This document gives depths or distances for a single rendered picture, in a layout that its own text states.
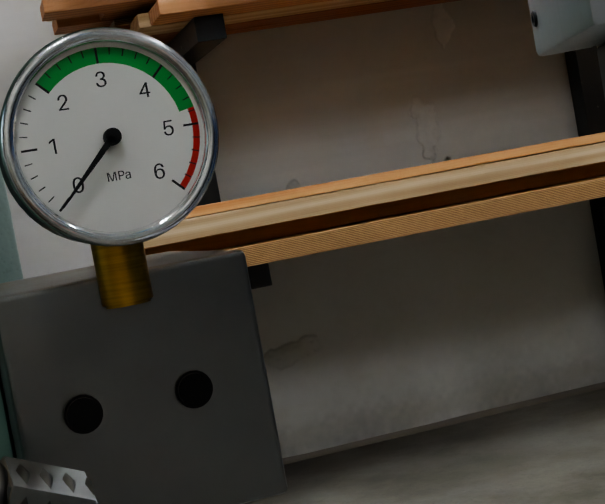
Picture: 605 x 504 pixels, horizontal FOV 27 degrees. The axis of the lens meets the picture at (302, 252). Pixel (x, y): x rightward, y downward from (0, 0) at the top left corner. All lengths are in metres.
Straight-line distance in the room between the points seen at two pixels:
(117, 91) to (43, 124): 0.02
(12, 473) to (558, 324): 2.91
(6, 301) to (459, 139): 2.74
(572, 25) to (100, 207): 0.32
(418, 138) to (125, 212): 2.71
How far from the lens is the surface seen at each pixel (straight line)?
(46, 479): 0.33
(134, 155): 0.37
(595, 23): 0.59
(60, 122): 0.36
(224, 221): 2.43
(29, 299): 0.39
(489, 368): 3.14
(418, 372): 3.07
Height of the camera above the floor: 0.64
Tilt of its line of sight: 3 degrees down
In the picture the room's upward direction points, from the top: 10 degrees counter-clockwise
